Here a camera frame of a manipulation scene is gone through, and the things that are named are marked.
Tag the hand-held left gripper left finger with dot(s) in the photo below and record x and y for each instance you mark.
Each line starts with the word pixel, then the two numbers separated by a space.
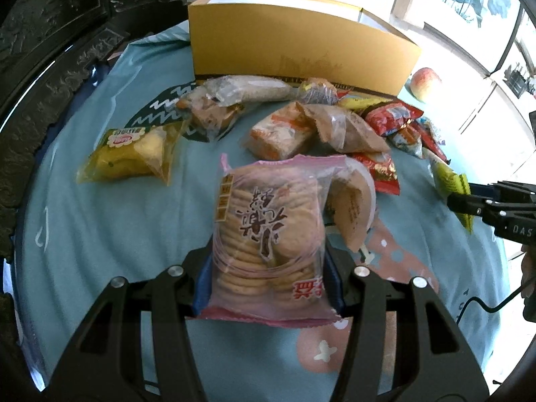
pixel 202 293

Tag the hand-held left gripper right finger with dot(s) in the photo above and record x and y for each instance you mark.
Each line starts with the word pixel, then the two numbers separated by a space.
pixel 336 289

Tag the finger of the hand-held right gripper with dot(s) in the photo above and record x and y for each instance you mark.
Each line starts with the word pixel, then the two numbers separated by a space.
pixel 467 204
pixel 502 187

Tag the green yellow snack packet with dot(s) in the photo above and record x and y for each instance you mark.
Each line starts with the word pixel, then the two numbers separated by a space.
pixel 454 184

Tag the pink round cracker packet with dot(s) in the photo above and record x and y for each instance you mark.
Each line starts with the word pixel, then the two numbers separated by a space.
pixel 268 238

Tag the yellow chip packet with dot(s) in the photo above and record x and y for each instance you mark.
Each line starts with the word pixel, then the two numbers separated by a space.
pixel 130 155

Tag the yellow cardboard box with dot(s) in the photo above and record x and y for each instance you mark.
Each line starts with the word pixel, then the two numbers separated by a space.
pixel 259 42

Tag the round biscuit clear packet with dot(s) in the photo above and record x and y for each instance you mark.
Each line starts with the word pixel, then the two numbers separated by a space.
pixel 351 205

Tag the small red white packet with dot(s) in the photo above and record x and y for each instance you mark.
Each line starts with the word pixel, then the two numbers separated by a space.
pixel 407 140

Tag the teal printed tablecloth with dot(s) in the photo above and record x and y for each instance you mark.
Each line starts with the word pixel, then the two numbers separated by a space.
pixel 104 238

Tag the dark bottle rack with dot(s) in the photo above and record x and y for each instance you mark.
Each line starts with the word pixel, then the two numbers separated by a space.
pixel 520 77

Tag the peach fruit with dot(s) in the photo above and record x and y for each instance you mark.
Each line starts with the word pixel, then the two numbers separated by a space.
pixel 425 83

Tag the clear brown snack packet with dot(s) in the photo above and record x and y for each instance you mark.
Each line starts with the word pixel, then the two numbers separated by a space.
pixel 349 130

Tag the orange print rice cracker packet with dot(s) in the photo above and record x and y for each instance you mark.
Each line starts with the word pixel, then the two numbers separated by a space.
pixel 280 132

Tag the brown pastry packet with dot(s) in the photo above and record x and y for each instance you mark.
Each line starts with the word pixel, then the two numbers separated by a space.
pixel 209 115

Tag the small yellow candy packet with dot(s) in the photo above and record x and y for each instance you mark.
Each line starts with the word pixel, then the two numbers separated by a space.
pixel 318 90

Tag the cardboard corner protector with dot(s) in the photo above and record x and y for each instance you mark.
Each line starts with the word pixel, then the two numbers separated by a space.
pixel 405 4

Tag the long pale rice cake packet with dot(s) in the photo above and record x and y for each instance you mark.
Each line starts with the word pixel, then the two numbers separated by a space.
pixel 251 90

